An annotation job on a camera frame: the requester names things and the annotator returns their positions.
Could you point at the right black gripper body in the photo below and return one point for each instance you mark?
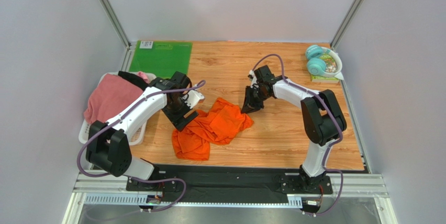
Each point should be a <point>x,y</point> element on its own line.
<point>254,93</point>

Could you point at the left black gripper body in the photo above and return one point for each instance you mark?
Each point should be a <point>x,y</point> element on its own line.
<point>176,111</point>

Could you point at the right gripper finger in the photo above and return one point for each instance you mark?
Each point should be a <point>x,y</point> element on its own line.
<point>255,105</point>
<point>247,106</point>

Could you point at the orange t shirt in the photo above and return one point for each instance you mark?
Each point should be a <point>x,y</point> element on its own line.
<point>220,125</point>

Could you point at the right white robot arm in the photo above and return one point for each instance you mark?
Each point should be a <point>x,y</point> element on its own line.
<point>322,117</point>

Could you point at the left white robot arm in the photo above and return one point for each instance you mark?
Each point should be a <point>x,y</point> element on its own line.
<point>108,144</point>

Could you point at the green cutting mat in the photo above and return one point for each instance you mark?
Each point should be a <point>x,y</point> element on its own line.
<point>161,58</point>

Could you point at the black t shirt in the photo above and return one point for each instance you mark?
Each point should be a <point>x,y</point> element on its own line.
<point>140,79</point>

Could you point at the pink t shirt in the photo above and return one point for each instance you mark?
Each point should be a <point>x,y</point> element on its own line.
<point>110,98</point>

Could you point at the colourful book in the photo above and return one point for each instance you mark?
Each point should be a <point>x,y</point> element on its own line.
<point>329,67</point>

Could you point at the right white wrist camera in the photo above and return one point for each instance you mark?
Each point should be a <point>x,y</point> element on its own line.
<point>252,75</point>

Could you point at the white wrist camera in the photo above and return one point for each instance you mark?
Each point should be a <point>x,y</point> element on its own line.
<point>252,75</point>
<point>193,97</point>

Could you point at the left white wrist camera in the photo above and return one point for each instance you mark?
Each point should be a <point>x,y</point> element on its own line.
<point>193,97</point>

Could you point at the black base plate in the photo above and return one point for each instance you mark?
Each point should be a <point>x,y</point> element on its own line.
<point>225,184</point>

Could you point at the aluminium frame rail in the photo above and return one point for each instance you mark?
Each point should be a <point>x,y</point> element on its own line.
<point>358,197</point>

